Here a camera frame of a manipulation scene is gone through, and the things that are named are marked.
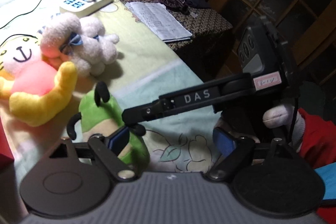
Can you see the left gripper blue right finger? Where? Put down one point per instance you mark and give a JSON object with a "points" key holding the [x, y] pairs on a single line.
{"points": [[224, 141]]}

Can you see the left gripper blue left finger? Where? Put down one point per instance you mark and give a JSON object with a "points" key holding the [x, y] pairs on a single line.
{"points": [[118, 140]]}

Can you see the green plush toy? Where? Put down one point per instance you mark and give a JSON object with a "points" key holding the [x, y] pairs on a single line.
{"points": [[99, 113]]}

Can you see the white plush bunny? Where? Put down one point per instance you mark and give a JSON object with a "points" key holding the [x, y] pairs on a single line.
{"points": [[56, 32], [91, 48]]}

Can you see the yellow tiger plush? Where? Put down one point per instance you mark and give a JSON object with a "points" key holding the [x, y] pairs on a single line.
{"points": [[35, 90]]}

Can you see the white gloved hand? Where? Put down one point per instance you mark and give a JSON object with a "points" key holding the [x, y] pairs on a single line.
{"points": [[282, 115]]}

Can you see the patterned brown cloth cabinet top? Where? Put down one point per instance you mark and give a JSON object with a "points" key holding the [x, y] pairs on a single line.
{"points": [[207, 26]]}

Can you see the red cardboard box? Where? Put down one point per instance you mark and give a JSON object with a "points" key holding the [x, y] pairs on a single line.
{"points": [[6, 156]]}

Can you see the open paper notebook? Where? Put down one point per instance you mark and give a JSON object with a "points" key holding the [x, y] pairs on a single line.
{"points": [[157, 18]]}

